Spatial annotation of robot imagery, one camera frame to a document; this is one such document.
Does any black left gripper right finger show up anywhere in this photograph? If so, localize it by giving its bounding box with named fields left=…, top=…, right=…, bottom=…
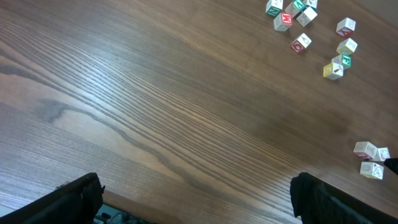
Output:
left=290, top=172, right=397, bottom=224

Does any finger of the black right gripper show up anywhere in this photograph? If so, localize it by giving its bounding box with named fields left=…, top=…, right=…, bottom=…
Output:
left=384, top=158, right=398, bottom=175

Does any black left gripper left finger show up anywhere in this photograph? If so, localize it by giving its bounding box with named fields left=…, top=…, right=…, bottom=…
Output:
left=1, top=172, right=105, bottom=224

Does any red U letter block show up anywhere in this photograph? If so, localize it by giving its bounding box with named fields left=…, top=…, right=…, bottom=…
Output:
left=359, top=162, right=384, bottom=180

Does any red A letter block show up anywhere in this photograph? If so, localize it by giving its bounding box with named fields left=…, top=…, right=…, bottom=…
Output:
left=353, top=141, right=377, bottom=159

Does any yellow K letter block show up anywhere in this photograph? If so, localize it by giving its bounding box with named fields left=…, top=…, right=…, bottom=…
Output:
left=323, top=62, right=344, bottom=80

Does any green F letter block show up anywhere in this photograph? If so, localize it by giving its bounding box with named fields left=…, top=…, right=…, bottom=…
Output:
left=331, top=54, right=353, bottom=70

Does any yellow plain top block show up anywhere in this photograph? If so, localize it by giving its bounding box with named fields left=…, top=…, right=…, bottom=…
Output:
left=336, top=38, right=358, bottom=55

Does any red X letter block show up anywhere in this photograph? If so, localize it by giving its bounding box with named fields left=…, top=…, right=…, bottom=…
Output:
left=336, top=17, right=356, bottom=37

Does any red O letter block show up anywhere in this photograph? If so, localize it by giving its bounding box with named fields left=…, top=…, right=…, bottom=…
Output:
left=290, top=33, right=312, bottom=54

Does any white animal picture block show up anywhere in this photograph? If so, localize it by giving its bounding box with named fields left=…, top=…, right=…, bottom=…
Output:
left=297, top=7, right=318, bottom=27

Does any blue letter block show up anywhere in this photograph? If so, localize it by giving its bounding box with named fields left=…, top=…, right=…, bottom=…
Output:
left=303, top=0, right=318, bottom=11

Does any red M letter block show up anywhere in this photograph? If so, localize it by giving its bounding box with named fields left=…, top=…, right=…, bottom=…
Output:
left=274, top=12, right=293, bottom=31

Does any green A letter block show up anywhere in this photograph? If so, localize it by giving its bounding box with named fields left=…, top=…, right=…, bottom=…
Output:
left=285, top=0, right=306, bottom=17

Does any green N letter block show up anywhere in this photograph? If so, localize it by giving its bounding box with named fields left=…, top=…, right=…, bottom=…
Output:
left=266, top=0, right=284, bottom=17

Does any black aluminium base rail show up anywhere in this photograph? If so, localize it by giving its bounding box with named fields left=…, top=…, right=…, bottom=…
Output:
left=93, top=204, right=155, bottom=224

